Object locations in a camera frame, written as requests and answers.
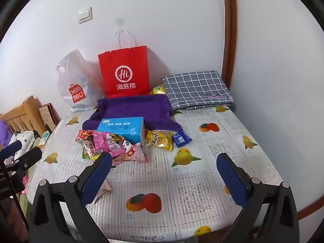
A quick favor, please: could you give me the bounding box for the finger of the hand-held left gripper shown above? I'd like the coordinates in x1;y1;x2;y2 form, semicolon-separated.
15;147;42;169
0;140;23;160

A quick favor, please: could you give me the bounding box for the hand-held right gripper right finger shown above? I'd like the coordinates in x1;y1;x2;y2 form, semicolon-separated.
216;152;300;243

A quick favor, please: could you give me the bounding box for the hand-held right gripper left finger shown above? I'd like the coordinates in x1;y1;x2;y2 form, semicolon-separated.
28;152;113;243

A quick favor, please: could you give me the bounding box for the long pink bear snack packet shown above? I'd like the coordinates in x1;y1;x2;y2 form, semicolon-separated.
93;180;112;204

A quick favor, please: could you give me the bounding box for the pink cartoon snack packet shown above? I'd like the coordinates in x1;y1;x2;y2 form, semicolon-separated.
92;131;122;157

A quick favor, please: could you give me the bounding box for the pink panda snack packet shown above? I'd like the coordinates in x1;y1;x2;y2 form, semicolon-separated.
111;138;149;167

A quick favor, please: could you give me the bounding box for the red snack packet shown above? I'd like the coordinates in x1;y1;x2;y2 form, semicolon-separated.
77;130;95;143

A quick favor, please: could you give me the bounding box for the purple towel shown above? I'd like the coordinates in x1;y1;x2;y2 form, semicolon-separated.
82;94;183;132

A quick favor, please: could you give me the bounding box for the white dotted pillow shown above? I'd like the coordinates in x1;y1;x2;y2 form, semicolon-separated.
9;130;38;152

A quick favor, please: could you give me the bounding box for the lilac cloth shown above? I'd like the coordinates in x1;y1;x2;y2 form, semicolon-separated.
0;120;12;148

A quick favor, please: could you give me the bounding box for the fruit print table cover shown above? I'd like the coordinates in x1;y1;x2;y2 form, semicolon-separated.
25;105;284;243

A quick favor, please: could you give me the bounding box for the patterned gift box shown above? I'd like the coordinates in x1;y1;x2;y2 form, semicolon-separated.
38;103;61;133

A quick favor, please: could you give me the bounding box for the blue tissue pack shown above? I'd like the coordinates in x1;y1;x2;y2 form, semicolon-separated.
97;117;146;143

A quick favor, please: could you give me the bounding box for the small blue snack packet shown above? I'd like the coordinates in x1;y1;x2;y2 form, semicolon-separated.
173;130;191;148

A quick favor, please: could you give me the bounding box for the white plastic shopping bag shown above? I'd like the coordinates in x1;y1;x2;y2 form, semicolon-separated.
55;49;104;112

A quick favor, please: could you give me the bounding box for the grey checked folded cloth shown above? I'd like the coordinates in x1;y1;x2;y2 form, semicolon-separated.
161;70;234;110

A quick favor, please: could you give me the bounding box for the yellow green snack packet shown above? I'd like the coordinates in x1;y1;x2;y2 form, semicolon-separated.
151;84;166;95

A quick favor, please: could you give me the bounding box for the red paper shopping bag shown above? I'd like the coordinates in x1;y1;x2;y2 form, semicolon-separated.
98;28;150;99

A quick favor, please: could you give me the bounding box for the brown wooden door frame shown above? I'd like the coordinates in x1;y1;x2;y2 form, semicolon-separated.
221;0;237;92

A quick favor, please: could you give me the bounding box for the white light switch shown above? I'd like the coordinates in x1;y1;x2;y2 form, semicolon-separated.
77;6;93;24

